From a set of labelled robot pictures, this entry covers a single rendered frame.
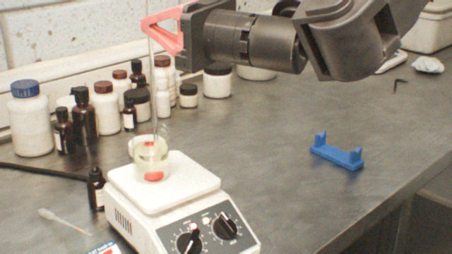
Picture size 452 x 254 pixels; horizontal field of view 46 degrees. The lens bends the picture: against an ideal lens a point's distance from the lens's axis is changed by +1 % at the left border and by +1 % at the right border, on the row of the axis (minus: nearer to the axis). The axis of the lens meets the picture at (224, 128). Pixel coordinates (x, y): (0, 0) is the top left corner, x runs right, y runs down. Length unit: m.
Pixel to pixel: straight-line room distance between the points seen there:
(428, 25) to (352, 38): 1.15
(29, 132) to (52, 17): 0.27
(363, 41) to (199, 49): 0.18
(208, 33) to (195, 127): 0.52
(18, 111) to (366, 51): 0.65
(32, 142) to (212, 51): 0.51
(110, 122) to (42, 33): 0.24
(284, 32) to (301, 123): 0.59
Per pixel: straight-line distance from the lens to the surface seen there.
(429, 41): 1.65
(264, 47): 0.54
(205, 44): 0.57
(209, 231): 0.68
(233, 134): 1.04
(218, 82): 1.20
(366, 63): 0.51
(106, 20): 1.21
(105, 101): 1.03
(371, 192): 0.90
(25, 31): 1.12
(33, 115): 0.98
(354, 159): 0.95
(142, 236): 0.69
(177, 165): 0.75
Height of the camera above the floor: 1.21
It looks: 25 degrees down
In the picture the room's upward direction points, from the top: 1 degrees clockwise
